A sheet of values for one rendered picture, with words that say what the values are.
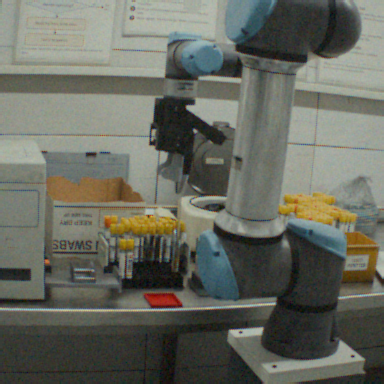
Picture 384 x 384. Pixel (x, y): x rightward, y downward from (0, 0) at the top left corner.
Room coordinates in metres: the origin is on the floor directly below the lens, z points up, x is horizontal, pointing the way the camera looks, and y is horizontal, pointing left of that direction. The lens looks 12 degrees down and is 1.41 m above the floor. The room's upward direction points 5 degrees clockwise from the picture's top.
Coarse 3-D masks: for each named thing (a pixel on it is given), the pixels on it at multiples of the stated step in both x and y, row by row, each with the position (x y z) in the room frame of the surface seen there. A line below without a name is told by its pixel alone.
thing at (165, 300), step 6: (144, 294) 1.38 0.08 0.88; (150, 294) 1.39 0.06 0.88; (156, 294) 1.40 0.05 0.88; (162, 294) 1.40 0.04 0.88; (168, 294) 1.40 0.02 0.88; (174, 294) 1.40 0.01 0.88; (150, 300) 1.35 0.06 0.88; (156, 300) 1.37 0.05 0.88; (162, 300) 1.37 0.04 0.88; (168, 300) 1.37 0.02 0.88; (174, 300) 1.38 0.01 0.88; (156, 306) 1.33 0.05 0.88; (162, 306) 1.33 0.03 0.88; (168, 306) 1.34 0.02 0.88; (174, 306) 1.34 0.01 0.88; (180, 306) 1.35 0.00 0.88
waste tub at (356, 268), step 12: (348, 240) 1.71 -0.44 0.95; (360, 240) 1.69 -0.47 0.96; (372, 240) 1.63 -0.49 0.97; (348, 252) 1.57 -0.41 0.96; (360, 252) 1.58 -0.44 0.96; (372, 252) 1.59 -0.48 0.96; (348, 264) 1.57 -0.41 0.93; (360, 264) 1.58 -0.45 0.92; (372, 264) 1.59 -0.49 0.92; (348, 276) 1.57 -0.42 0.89; (360, 276) 1.58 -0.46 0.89; (372, 276) 1.59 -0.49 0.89
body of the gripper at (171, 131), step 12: (156, 108) 1.49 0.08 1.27; (168, 108) 1.47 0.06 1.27; (180, 108) 1.49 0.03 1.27; (156, 120) 1.48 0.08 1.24; (168, 120) 1.48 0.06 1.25; (180, 120) 1.49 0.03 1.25; (156, 132) 1.48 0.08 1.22; (168, 132) 1.46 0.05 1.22; (180, 132) 1.47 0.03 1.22; (192, 132) 1.48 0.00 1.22; (156, 144) 1.47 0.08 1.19; (168, 144) 1.46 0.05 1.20; (180, 144) 1.47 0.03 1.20
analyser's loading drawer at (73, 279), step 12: (72, 264) 1.35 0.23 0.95; (48, 276) 1.34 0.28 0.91; (60, 276) 1.35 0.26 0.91; (72, 276) 1.33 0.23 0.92; (84, 276) 1.37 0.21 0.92; (96, 276) 1.37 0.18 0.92; (108, 276) 1.38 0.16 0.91; (120, 276) 1.35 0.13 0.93; (96, 288) 1.33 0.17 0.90; (120, 288) 1.35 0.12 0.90
